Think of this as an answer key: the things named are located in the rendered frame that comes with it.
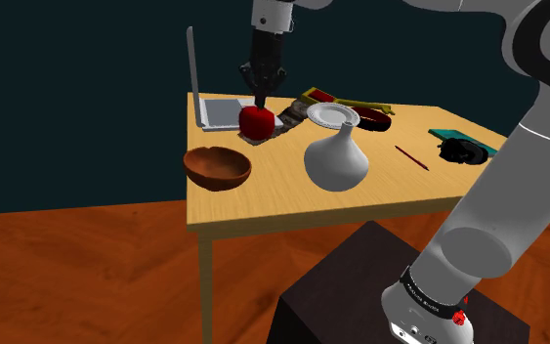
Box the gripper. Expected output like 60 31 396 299
238 28 288 110

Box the red apple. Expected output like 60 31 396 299
238 105 275 142

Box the grey patterned flat book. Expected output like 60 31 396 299
240 98 312 147

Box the silver laptop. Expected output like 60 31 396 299
186 25 285 133

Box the white plate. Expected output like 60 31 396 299
305 102 361 131

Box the brown wooden bowl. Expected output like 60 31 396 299
182 145 253 194

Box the white vase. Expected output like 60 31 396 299
303 120 370 194

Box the light wooden table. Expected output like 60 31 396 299
186 91 509 344

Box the dark red round bowl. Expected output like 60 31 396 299
350 106 394 134

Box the red pencil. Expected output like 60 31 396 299
394 144 431 172

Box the teal book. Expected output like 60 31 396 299
427 127 500 158

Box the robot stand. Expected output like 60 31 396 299
266 220 531 344

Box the yellow long-handled red scoop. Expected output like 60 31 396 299
301 87 397 117

